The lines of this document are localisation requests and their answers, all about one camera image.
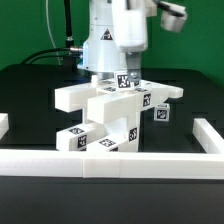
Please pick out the white block at left edge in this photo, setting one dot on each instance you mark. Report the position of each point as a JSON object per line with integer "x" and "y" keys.
{"x": 4, "y": 124}

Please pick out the white chair seat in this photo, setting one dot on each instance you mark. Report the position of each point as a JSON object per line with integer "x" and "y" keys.
{"x": 127, "y": 127}

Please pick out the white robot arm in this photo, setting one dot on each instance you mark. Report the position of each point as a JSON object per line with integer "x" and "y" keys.
{"x": 101, "y": 57}

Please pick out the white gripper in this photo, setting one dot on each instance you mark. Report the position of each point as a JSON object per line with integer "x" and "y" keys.
{"x": 130, "y": 33}

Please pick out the black cable thick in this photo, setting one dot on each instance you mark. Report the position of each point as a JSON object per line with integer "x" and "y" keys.
{"x": 59, "y": 53}

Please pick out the white U-shaped obstacle fence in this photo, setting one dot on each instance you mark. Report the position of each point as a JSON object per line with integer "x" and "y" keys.
{"x": 42, "y": 163}

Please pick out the white chair back frame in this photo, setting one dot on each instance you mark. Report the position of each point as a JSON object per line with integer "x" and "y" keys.
{"x": 103, "y": 102}

